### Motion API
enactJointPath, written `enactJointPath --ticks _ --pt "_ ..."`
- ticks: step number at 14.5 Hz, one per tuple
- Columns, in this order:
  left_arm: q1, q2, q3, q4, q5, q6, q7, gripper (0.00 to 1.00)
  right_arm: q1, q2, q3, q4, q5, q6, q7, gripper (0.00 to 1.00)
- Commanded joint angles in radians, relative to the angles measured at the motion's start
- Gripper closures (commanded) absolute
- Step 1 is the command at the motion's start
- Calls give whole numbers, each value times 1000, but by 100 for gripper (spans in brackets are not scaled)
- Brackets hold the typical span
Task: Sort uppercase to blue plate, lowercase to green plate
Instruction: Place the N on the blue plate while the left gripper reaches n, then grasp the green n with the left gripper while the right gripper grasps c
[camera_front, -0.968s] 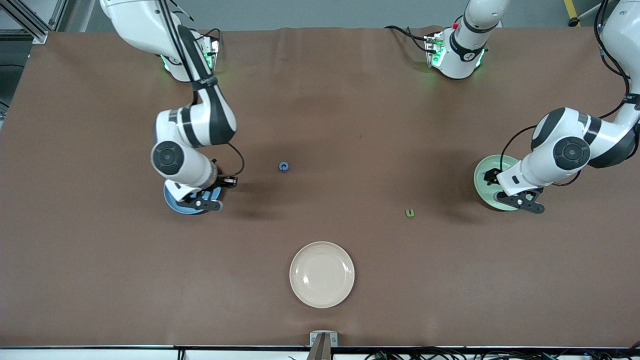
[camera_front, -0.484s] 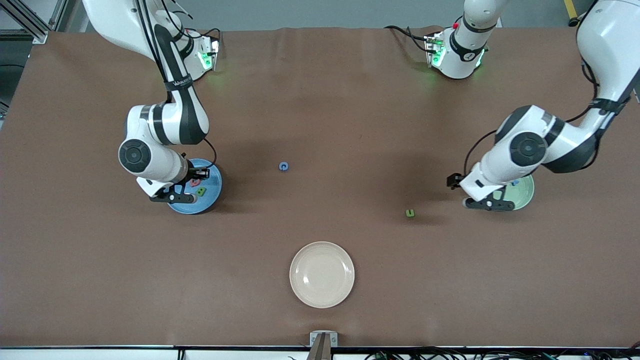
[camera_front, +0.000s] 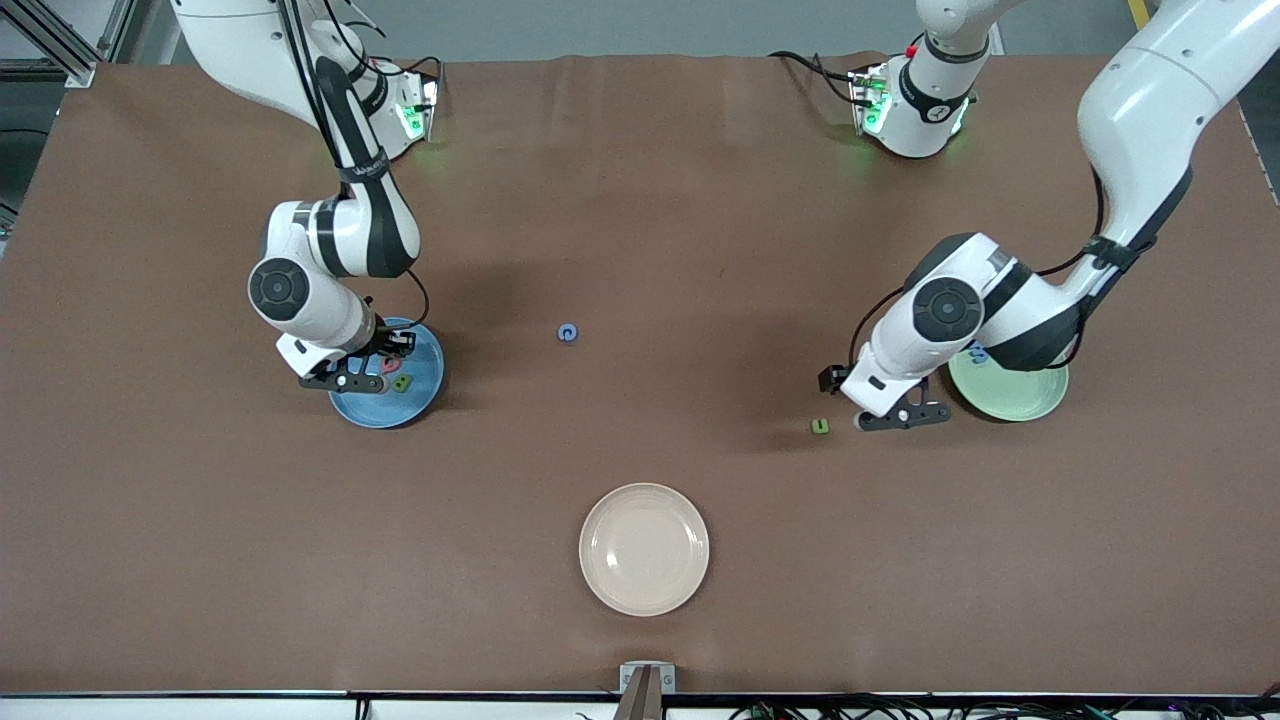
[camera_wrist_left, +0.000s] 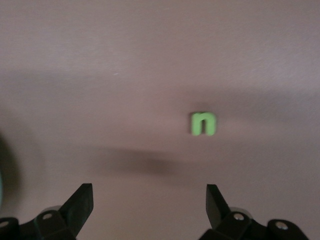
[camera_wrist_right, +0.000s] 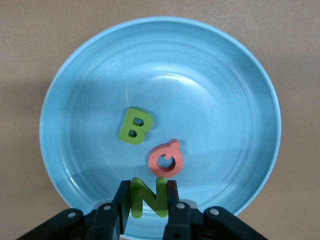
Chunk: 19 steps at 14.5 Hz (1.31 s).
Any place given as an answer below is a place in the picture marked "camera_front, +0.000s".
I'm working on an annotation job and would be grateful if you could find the white table edge rail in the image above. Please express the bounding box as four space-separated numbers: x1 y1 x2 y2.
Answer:
0 693 1280 720

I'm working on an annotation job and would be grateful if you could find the grey metal camera mount bracket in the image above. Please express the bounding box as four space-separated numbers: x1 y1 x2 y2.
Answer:
612 662 677 720

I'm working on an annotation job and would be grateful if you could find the aluminium frame profile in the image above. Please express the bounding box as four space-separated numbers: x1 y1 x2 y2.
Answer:
0 0 136 89

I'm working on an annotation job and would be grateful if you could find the green plate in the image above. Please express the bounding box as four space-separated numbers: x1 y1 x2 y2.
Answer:
948 345 1070 423

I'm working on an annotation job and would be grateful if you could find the blue plate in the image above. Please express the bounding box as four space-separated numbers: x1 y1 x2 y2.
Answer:
328 318 446 430

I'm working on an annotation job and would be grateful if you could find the brown table cover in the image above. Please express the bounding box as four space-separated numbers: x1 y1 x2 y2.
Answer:
0 52 1280 696

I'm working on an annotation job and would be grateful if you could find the black arm base cable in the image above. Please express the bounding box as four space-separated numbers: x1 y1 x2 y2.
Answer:
767 50 863 107
385 50 444 86

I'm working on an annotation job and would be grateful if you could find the cream plate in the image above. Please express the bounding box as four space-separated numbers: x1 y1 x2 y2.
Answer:
579 483 711 618

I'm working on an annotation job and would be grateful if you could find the black left arm base cable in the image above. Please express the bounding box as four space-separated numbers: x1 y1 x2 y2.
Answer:
767 50 863 107

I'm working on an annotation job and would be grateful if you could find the black right arm base cable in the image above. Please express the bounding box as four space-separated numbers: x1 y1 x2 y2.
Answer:
385 50 444 86

